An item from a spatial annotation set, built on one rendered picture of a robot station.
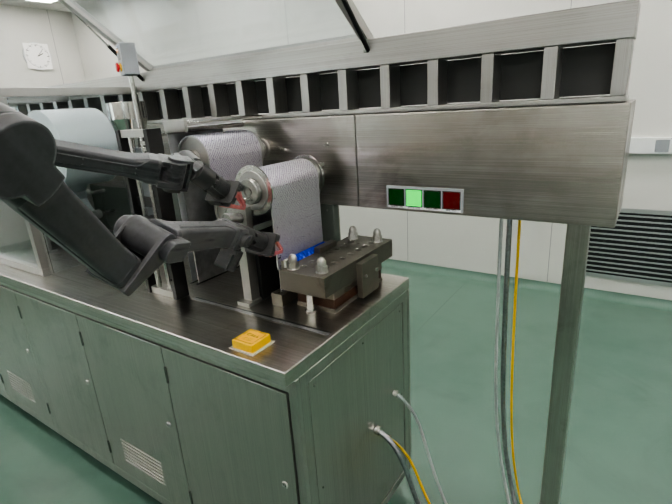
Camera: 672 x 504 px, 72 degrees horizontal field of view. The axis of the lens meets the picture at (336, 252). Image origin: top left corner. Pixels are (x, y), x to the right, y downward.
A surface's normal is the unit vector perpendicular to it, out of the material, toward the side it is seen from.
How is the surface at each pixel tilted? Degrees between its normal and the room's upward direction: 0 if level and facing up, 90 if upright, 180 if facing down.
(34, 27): 90
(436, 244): 90
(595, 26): 90
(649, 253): 90
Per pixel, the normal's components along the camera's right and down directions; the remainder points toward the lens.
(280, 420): -0.56, 0.29
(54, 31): 0.83, 0.12
